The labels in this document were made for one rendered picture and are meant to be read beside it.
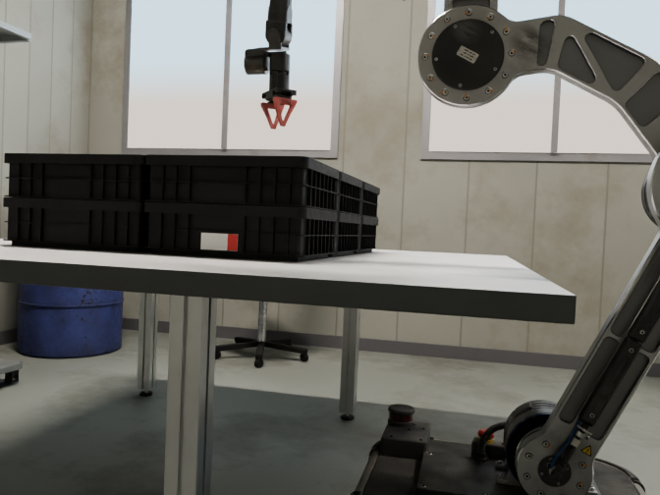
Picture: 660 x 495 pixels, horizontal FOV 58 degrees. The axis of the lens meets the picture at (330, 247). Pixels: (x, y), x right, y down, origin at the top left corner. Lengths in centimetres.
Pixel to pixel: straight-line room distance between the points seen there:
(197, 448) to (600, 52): 103
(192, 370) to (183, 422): 10
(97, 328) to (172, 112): 160
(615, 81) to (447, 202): 259
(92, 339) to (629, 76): 304
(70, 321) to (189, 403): 257
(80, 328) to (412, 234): 204
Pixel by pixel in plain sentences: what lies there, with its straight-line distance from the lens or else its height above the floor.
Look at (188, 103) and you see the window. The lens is 431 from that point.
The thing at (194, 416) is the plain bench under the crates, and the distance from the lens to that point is 106.
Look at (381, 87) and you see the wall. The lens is 394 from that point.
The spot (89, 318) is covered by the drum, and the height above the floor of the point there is 22.
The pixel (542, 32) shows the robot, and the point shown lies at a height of 117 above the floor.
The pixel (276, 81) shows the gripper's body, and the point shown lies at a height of 118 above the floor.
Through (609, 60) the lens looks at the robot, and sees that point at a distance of 130.
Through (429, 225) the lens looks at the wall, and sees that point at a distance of 379.
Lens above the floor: 78
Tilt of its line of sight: 2 degrees down
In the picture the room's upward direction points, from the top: 2 degrees clockwise
